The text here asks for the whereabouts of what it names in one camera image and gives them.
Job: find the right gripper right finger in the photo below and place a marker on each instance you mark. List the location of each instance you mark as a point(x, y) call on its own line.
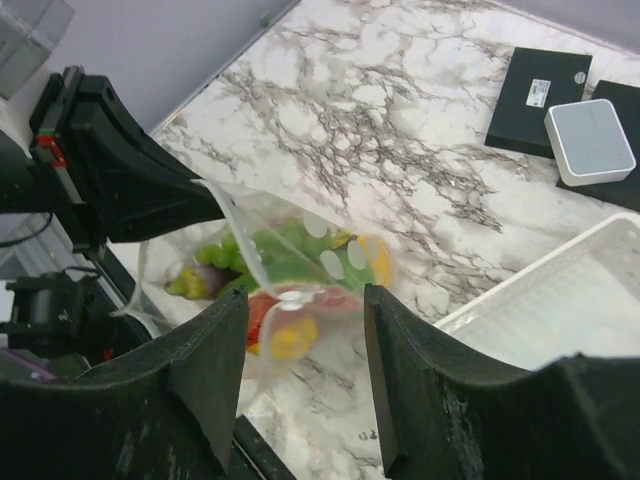
point(447, 411)

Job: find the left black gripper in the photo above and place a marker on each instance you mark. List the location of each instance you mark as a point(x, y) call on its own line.
point(71, 149)

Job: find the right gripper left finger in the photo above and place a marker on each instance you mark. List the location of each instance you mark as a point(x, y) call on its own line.
point(165, 410)

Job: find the purple toy eggplant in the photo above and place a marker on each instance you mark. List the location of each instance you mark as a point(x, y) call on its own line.
point(200, 282)

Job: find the yellow toy lemon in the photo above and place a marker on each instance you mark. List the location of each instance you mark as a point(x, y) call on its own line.
point(293, 340)

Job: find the toy watermelon slice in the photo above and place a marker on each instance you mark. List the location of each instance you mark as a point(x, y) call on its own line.
point(276, 314)

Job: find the green toy citrus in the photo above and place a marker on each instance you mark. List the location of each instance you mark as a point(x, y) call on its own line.
point(290, 247)

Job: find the clear polka dot zip bag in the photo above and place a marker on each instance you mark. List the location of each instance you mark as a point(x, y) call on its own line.
point(243, 215)

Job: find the yellow toy bell pepper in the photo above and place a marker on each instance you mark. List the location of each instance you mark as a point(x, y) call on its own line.
point(377, 254)

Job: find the green toy grapes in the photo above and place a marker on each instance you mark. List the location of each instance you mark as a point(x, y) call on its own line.
point(223, 255)

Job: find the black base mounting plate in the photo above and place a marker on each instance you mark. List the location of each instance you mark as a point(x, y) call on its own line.
point(252, 458)

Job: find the white perforated plastic basket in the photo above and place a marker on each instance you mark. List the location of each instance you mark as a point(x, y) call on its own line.
point(581, 298)

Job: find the white grey small device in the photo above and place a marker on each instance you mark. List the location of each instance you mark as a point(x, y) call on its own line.
point(588, 143)

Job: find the black flat box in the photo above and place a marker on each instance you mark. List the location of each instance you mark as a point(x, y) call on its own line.
point(625, 193)

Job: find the black box with label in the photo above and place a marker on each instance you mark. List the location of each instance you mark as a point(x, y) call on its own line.
point(535, 81)

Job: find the aluminium rail left edge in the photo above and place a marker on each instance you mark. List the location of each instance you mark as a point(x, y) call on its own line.
point(206, 38)

